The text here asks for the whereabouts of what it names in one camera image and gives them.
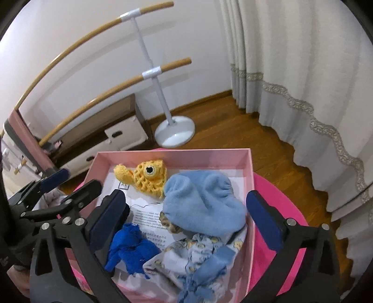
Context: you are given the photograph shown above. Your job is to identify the beige scrunchie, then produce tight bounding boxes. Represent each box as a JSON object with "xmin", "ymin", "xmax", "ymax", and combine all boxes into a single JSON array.
[{"xmin": 159, "ymin": 212, "xmax": 182, "ymax": 234}]

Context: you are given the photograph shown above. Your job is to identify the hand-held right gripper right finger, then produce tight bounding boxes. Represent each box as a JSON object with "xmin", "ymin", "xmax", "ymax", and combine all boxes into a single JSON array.
[{"xmin": 246, "ymin": 191, "xmax": 341, "ymax": 303}]

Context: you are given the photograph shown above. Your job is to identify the pink and grey hanging cloth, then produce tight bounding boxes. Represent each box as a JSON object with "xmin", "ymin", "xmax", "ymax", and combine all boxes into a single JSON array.
[{"xmin": 3, "ymin": 109, "xmax": 59, "ymax": 178}]

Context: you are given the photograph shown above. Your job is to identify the light blue fleece hat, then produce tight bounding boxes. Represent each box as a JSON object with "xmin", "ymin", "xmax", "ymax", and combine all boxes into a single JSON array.
[{"xmin": 162, "ymin": 171, "xmax": 247, "ymax": 237}]

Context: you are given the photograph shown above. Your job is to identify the printed baby cloth blue ribbon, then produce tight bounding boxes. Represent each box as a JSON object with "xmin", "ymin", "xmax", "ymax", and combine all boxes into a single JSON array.
[{"xmin": 143, "ymin": 224, "xmax": 248, "ymax": 303}]

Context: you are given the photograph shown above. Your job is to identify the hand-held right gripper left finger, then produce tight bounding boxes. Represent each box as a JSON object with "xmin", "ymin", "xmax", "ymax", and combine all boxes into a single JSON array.
[{"xmin": 29, "ymin": 189, "xmax": 130, "ymax": 303}]

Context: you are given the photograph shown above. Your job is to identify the pink cardboard box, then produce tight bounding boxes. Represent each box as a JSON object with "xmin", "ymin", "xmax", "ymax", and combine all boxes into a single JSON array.
[{"xmin": 66, "ymin": 148, "xmax": 256, "ymax": 303}]

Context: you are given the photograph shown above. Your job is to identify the cream curtain with lace trim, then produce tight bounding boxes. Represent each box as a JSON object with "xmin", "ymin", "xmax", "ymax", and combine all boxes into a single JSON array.
[{"xmin": 218, "ymin": 0, "xmax": 373, "ymax": 280}]

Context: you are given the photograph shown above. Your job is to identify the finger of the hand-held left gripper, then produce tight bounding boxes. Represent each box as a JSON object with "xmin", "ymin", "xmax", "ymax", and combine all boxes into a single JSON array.
[
  {"xmin": 20, "ymin": 180, "xmax": 102, "ymax": 220},
  {"xmin": 9, "ymin": 168, "xmax": 71, "ymax": 205}
]

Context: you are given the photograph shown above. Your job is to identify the wooden cabinet with white drawers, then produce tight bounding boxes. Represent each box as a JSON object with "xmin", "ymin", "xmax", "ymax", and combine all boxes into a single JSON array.
[{"xmin": 51, "ymin": 93, "xmax": 153, "ymax": 178}]

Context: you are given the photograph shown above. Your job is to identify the long wooden barre bar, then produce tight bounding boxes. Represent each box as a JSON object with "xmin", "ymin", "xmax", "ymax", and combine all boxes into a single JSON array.
[{"xmin": 14, "ymin": 1, "xmax": 174, "ymax": 111}]

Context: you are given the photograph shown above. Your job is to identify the white barre stand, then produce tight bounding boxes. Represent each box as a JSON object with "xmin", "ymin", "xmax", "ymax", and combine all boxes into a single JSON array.
[{"xmin": 121, "ymin": 9, "xmax": 196, "ymax": 148}]

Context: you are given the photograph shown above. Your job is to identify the pink tablecloth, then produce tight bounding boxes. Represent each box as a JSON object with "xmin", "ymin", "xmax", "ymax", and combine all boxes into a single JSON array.
[{"xmin": 66, "ymin": 147, "xmax": 309, "ymax": 303}]

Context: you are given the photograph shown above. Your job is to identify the white printed paper sheet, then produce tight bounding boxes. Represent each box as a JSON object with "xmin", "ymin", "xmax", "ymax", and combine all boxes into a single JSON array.
[{"xmin": 97, "ymin": 169, "xmax": 175, "ymax": 286}]

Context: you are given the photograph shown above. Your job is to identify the yellow crochet fish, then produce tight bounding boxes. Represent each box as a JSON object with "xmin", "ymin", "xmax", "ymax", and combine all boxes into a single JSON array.
[{"xmin": 114, "ymin": 160, "xmax": 167, "ymax": 199}]

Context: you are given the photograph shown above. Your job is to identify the dark blue knit cloth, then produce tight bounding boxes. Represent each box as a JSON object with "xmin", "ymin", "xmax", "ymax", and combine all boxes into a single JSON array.
[{"xmin": 104, "ymin": 223, "xmax": 162, "ymax": 276}]

